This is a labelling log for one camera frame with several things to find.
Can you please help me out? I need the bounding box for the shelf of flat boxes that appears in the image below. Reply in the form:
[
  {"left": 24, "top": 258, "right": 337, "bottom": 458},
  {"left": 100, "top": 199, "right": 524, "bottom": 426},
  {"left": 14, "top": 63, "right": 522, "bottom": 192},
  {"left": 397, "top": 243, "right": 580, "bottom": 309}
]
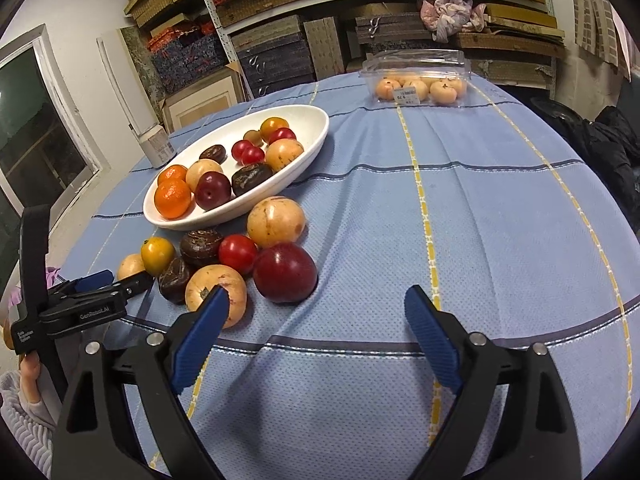
[{"left": 200, "top": 0, "right": 566, "bottom": 98}]

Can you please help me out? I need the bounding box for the white oval plate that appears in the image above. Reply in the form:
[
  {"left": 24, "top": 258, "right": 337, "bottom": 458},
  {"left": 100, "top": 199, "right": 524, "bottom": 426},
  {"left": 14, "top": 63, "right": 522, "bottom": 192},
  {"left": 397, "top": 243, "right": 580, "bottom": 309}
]
[{"left": 143, "top": 104, "right": 330, "bottom": 231}]

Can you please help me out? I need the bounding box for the dark round tray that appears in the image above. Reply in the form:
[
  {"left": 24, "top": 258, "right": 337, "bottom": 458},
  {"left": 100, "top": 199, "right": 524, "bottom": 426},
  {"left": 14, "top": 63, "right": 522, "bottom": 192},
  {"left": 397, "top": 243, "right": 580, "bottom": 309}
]
[{"left": 530, "top": 97, "right": 576, "bottom": 121}]

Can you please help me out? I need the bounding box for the pale yellow fruit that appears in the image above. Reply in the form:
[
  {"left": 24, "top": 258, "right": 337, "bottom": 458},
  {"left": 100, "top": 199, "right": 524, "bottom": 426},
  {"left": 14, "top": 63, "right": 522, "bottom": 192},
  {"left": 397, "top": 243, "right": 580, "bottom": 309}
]
[
  {"left": 116, "top": 254, "right": 147, "bottom": 282},
  {"left": 185, "top": 159, "right": 224, "bottom": 192}
]

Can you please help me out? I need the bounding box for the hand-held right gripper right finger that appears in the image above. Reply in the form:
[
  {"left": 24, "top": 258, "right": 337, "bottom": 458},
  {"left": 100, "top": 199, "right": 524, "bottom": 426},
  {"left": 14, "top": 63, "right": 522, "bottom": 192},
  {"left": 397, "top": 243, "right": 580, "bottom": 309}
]
[{"left": 404, "top": 285, "right": 583, "bottom": 480}]

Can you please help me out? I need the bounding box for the white leaning board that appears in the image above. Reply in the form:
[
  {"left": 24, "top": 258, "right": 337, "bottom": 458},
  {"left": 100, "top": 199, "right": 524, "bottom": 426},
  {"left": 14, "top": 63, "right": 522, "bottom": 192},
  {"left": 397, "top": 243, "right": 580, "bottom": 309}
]
[{"left": 97, "top": 35, "right": 151, "bottom": 136}]

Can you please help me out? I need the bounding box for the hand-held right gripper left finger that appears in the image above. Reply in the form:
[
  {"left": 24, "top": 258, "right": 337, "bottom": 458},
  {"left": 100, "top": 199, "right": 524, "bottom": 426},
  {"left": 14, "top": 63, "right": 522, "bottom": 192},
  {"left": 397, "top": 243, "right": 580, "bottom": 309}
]
[{"left": 51, "top": 285, "right": 231, "bottom": 480}]

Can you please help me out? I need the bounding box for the yellow pepino melon with stem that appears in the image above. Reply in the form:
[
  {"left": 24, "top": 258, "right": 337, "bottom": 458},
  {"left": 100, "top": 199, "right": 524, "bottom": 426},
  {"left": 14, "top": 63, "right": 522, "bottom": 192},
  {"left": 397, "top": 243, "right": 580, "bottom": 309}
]
[{"left": 185, "top": 264, "right": 248, "bottom": 329}]

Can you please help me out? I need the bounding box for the blue striped tablecloth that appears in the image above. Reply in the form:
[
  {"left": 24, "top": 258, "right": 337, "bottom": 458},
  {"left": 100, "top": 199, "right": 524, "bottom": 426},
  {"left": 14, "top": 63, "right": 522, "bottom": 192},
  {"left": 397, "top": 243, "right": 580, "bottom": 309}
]
[{"left": 60, "top": 72, "right": 640, "bottom": 480}]

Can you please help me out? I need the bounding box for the dark purple plum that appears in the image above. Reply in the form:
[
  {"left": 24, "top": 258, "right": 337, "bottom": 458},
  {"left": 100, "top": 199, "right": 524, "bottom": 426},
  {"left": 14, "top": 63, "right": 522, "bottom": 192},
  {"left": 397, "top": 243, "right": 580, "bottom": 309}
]
[{"left": 194, "top": 171, "right": 232, "bottom": 211}]

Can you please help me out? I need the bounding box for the black jacket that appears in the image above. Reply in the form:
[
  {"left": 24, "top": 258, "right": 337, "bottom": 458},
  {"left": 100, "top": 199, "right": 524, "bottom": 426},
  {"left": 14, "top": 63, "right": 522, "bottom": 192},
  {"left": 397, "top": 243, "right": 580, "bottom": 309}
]
[{"left": 565, "top": 105, "right": 640, "bottom": 233}]

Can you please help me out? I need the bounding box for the person's left hand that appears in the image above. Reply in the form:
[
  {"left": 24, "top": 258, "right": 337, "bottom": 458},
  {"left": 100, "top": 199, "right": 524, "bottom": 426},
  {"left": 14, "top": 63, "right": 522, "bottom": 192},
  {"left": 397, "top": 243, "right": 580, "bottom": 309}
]
[{"left": 20, "top": 354, "right": 42, "bottom": 405}]

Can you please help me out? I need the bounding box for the silver drink can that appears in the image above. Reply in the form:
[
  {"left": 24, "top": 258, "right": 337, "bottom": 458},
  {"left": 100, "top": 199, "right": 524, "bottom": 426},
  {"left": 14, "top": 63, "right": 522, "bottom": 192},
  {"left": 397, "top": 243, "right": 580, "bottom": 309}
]
[{"left": 140, "top": 127, "right": 177, "bottom": 166}]

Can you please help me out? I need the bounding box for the yellow striped pepino melon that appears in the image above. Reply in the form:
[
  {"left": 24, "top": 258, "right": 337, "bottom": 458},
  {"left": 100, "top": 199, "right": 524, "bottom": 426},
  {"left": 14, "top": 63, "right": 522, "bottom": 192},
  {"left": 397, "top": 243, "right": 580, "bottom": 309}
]
[{"left": 247, "top": 196, "right": 306, "bottom": 249}]

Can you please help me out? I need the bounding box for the brick pattern wall hanging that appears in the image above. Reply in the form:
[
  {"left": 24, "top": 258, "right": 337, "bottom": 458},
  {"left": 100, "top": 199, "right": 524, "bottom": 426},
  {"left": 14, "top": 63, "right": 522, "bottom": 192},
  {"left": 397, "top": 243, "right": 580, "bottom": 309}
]
[{"left": 565, "top": 0, "right": 633, "bottom": 78}]

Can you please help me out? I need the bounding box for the orange mandarin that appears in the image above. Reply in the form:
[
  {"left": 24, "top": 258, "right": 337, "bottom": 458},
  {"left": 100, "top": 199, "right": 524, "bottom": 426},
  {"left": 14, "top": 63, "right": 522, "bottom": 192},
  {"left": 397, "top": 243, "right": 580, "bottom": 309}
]
[
  {"left": 157, "top": 165, "right": 189, "bottom": 187},
  {"left": 154, "top": 179, "right": 193, "bottom": 220}
]

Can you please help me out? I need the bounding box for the clear plastic clamshell box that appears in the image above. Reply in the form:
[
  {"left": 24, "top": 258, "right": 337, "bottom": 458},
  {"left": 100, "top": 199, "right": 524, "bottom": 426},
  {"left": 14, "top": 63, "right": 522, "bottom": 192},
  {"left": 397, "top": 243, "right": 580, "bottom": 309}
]
[{"left": 361, "top": 49, "right": 472, "bottom": 107}]

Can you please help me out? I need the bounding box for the group of pale orange fruits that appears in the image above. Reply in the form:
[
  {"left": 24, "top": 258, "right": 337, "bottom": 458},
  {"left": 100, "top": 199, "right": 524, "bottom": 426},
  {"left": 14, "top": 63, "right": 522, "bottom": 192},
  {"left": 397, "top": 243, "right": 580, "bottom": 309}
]
[{"left": 375, "top": 76, "right": 468, "bottom": 107}]

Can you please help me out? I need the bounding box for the green patterned panel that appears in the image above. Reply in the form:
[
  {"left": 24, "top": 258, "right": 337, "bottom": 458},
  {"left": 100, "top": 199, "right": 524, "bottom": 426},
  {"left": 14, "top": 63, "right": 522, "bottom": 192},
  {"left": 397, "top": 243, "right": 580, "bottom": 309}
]
[{"left": 120, "top": 27, "right": 166, "bottom": 106}]

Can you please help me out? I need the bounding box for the large red plum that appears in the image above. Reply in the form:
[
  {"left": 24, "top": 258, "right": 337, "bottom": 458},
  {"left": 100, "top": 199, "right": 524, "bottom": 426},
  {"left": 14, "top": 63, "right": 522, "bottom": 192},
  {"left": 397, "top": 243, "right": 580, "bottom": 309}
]
[{"left": 252, "top": 242, "right": 319, "bottom": 304}]

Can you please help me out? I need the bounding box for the pile of yellow blue boxes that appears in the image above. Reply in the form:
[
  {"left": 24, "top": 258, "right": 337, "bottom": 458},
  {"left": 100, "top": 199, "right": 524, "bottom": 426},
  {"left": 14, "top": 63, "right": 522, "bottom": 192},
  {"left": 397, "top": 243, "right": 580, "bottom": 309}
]
[{"left": 122, "top": 0, "right": 241, "bottom": 96}]

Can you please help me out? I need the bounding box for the pink cloth bundle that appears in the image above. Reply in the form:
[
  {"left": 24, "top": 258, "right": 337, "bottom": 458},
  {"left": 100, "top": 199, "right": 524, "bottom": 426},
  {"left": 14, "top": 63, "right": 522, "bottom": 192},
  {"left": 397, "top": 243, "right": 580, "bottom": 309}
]
[{"left": 419, "top": 0, "right": 487, "bottom": 43}]

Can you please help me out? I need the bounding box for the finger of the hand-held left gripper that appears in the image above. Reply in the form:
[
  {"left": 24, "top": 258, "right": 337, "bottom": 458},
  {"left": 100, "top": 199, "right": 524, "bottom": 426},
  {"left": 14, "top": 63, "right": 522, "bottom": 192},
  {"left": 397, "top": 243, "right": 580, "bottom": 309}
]
[
  {"left": 50, "top": 269, "right": 116, "bottom": 298},
  {"left": 39, "top": 274, "right": 154, "bottom": 333}
]

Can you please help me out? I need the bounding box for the cardboard box with framed panel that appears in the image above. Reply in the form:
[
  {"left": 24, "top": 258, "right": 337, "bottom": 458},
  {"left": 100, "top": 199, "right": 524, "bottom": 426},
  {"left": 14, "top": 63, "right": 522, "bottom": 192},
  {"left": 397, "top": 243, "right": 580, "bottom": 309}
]
[{"left": 159, "top": 67, "right": 246, "bottom": 133}]

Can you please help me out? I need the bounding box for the white framed window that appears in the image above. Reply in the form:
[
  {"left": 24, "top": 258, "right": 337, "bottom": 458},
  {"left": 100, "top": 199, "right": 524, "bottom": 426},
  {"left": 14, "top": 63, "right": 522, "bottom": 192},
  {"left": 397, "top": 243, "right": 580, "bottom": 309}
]
[{"left": 0, "top": 25, "right": 111, "bottom": 281}]

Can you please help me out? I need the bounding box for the speckled yellow fruit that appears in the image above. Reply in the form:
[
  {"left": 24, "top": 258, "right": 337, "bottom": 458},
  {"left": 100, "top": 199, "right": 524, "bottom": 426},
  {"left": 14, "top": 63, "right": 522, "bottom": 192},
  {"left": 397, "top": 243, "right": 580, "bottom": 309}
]
[{"left": 264, "top": 138, "right": 305, "bottom": 173}]

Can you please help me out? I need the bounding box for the person's left forearm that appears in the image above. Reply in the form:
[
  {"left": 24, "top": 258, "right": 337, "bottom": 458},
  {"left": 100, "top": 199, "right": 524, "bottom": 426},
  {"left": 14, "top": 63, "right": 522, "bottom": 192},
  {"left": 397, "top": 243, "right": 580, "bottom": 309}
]
[{"left": 0, "top": 372, "right": 57, "bottom": 480}]

